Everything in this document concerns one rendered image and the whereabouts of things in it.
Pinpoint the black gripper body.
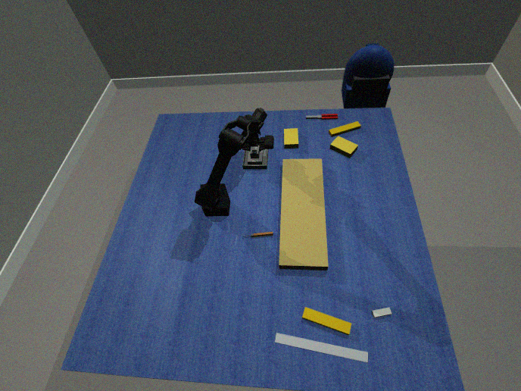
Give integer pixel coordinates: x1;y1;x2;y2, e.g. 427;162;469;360
242;134;274;149

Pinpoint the red-handled awl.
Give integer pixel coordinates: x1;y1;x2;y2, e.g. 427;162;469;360
306;114;338;120

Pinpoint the small white flat rectangular block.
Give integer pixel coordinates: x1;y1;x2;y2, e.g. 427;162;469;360
372;307;392;317

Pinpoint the long grey flat bar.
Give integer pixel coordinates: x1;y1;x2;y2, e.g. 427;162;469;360
275;333;368;362

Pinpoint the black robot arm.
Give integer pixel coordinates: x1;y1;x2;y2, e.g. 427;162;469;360
195;108;267;212

